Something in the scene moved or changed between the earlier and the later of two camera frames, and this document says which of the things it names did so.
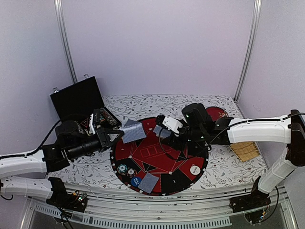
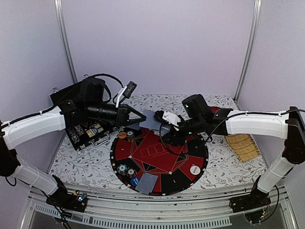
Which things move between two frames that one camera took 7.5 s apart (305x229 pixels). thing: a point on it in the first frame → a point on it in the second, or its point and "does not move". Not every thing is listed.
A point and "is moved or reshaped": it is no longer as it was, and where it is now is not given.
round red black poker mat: (150, 168) does not move
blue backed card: (133, 130) → (151, 122)
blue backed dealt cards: (148, 182) is moved or reshaped
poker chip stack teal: (122, 169) does not move
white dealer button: (195, 170) does not move
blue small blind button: (135, 181) does not move
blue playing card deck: (164, 133) does not move
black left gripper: (102, 134) → (123, 115)
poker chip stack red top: (131, 172) does not move
